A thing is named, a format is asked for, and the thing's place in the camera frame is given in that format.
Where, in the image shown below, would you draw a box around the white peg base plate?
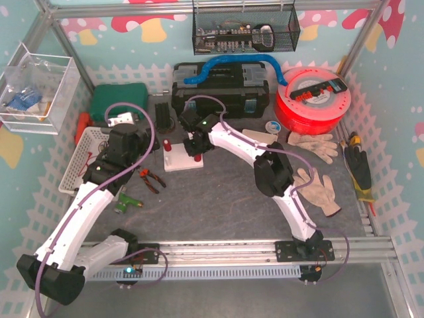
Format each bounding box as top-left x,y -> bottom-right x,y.
163,143 -> 203,172

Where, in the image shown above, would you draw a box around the white parts tray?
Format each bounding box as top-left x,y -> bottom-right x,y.
242,129 -> 278,145

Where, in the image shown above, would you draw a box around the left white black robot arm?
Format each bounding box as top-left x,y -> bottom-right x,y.
17,123 -> 159,305

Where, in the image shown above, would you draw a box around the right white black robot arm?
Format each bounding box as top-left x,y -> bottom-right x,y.
178,109 -> 323,258

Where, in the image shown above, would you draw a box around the brown tape roll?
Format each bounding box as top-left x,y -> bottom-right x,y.
154,117 -> 176,134

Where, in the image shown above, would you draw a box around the black aluminium extrusion piece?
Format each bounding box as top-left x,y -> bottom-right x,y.
155,103 -> 171,131

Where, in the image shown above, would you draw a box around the orange black pliers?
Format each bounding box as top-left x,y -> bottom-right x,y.
138,168 -> 167,195

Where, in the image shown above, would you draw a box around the white perforated basket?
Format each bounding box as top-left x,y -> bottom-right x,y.
58,127 -> 109,196

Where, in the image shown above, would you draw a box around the green plastic case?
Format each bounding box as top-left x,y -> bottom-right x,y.
89,83 -> 148,122

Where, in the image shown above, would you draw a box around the black toolbox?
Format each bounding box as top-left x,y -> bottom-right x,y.
171,62 -> 270,119

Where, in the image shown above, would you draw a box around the clear acrylic box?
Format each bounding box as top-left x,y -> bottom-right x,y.
1,44 -> 80,135

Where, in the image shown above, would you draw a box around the blue white gloves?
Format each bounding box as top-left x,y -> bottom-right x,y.
6,87 -> 42,114

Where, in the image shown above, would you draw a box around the white work glove upper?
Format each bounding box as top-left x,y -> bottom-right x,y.
288,132 -> 338,164

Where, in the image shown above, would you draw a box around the white work glove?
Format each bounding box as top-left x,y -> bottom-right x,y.
293,168 -> 341,217
288,132 -> 338,164

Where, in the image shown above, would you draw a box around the red filament spool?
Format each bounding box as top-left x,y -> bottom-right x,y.
274,66 -> 351,135

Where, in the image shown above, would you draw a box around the white work glove lower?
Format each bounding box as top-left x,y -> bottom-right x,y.
293,168 -> 341,217

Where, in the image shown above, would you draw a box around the black red connector strip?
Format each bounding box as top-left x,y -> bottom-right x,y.
290,78 -> 347,102

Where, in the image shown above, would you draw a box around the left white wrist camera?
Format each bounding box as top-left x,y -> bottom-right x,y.
106,112 -> 138,127

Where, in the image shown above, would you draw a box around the orange tool handle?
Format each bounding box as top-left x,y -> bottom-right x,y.
74,112 -> 93,144

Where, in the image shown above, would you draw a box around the blue corrugated hose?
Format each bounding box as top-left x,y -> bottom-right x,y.
184,54 -> 290,87

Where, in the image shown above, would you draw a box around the green screwdriver handle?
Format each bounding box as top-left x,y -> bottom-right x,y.
114,192 -> 144,214

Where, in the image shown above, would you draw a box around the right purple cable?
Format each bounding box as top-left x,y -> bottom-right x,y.
185,95 -> 350,288

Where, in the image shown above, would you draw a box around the purple cable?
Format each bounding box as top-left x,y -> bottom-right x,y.
34,101 -> 170,318
185,95 -> 350,288

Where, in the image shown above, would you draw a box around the black mesh wire basket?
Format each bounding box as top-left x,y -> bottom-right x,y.
192,1 -> 300,55

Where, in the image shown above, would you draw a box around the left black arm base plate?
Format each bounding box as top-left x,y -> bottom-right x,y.
112,243 -> 160,265

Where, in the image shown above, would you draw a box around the grey slotted cable duct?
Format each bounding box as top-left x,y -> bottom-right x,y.
89,265 -> 301,282

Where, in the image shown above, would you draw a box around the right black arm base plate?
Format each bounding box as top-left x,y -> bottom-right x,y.
274,240 -> 335,262

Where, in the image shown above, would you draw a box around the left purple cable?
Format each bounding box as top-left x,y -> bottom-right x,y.
34,101 -> 170,318

